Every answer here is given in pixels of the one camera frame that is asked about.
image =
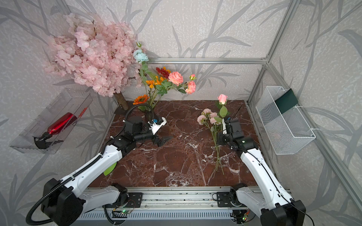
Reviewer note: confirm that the pink rose stem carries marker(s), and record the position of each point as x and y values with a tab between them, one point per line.
223	111

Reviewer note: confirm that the pink carnation stem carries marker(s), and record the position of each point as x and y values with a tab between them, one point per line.
215	129
203	118

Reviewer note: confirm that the clear plastic wall bin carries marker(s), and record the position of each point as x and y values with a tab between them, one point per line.
75	102

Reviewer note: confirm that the pink cherry blossom tree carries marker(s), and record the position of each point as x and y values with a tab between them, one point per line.
94	54

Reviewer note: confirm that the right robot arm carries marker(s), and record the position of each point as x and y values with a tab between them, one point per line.
276	207

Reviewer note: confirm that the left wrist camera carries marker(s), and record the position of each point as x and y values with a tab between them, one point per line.
156	124

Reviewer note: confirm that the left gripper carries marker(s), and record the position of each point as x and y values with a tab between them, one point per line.
163	140

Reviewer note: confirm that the dark green card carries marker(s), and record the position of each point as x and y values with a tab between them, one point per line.
286	101

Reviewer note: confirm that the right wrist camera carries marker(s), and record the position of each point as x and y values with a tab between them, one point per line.
224	131

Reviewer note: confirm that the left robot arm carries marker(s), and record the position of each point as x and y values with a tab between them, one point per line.
65	200

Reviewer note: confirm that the red spray bottle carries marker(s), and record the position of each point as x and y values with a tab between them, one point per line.
54	129

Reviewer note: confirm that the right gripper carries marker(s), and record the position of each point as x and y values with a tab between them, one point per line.
219	139

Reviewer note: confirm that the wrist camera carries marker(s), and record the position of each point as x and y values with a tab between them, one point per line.
224	131
156	124

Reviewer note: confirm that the mixed flower bouquet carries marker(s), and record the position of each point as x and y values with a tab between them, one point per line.
158	83

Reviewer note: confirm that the white wire mesh basket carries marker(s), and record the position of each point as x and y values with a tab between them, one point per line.
289	132

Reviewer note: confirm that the dark glass vase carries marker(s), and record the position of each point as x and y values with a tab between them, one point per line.
150	116

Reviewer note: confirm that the green yellow spatula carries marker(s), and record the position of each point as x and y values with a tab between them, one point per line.
109	169

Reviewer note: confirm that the aluminium mounting rail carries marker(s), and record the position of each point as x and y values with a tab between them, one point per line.
194	198

